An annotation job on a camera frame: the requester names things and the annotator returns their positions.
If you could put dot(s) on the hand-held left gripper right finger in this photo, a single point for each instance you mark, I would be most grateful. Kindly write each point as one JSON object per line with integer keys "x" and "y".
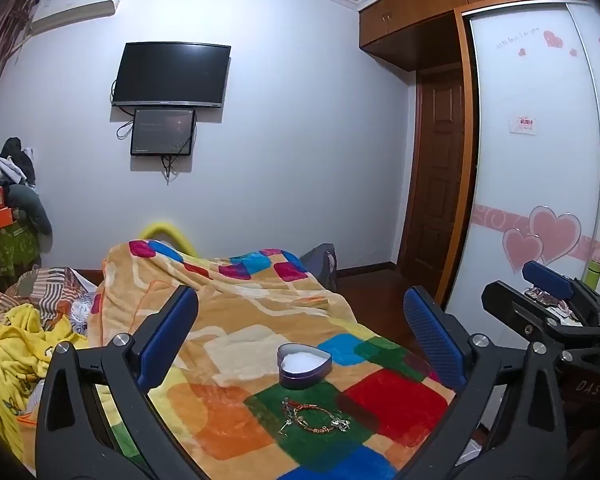
{"x": 432, "y": 330}

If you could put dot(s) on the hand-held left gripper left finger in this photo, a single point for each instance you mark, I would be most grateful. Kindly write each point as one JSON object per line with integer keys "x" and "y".
{"x": 172, "y": 325}

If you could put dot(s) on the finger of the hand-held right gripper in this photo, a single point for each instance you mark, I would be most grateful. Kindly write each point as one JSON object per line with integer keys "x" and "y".
{"x": 550, "y": 274}
{"x": 515, "y": 310}

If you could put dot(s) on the purple heart-shaped tin box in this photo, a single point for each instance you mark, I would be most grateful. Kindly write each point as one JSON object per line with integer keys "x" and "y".
{"x": 305, "y": 376}

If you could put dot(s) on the pink beaded trinket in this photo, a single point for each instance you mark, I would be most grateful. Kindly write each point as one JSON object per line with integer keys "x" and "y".
{"x": 547, "y": 299}

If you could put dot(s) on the green bottle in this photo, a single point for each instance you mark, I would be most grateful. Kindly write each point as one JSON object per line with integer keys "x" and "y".
{"x": 592, "y": 274}

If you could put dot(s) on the colourful patchwork plush blanket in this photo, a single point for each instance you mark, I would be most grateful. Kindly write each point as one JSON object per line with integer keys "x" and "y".
{"x": 260, "y": 310}

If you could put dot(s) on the yellow foam hoop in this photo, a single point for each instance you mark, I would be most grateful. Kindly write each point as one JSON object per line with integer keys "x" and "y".
{"x": 155, "y": 229}

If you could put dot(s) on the white wardrobe with pink hearts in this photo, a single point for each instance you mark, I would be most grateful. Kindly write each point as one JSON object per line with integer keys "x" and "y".
{"x": 530, "y": 170}

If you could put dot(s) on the grey purple backpack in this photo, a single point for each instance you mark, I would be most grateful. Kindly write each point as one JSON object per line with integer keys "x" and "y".
{"x": 322, "y": 265}

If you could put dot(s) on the striped bedsheet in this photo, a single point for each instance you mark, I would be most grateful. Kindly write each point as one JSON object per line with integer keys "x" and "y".
{"x": 50, "y": 285}

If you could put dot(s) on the brown wooden door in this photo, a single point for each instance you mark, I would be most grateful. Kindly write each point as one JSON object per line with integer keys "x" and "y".
{"x": 437, "y": 185}

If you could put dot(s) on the white paper label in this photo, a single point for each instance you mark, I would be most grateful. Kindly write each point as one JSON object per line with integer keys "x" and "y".
{"x": 525, "y": 125}

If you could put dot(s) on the silver earring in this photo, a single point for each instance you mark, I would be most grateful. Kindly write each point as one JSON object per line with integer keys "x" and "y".
{"x": 286, "y": 426}

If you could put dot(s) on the yellow crumpled cloth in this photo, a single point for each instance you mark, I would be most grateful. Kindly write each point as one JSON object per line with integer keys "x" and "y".
{"x": 15, "y": 340}

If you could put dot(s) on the pile of dark clothes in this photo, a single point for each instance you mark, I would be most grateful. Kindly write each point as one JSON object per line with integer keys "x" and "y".
{"x": 17, "y": 160}

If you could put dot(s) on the brown wooden overhead cabinet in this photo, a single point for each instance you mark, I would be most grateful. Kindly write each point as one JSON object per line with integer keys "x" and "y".
{"x": 410, "y": 30}

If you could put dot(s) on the brown striped curtain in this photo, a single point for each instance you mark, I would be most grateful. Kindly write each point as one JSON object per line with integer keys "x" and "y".
{"x": 0, "y": 50}

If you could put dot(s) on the small black wall monitor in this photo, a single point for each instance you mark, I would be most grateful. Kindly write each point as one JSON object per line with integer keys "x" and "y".
{"x": 162, "y": 132}

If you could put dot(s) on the black wall television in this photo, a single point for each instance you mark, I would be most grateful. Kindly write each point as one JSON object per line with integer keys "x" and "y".
{"x": 170, "y": 75}

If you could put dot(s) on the white wall air conditioner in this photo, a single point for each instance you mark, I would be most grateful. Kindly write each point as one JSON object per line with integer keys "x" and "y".
{"x": 75, "y": 7}

